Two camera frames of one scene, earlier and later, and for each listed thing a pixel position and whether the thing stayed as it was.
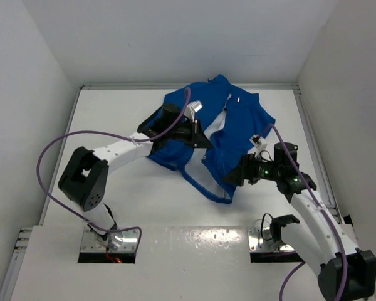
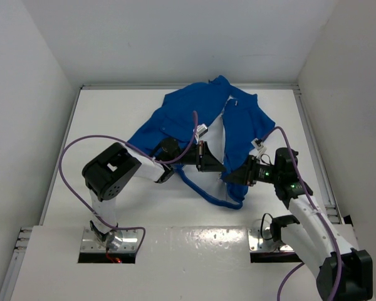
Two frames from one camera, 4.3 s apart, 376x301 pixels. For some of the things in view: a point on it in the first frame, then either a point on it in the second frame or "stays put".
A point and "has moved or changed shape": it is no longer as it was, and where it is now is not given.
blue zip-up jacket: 232,123 has moved or changed shape
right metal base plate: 259,239 stays put
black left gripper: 197,137 -> 207,162
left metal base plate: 119,241 stays put
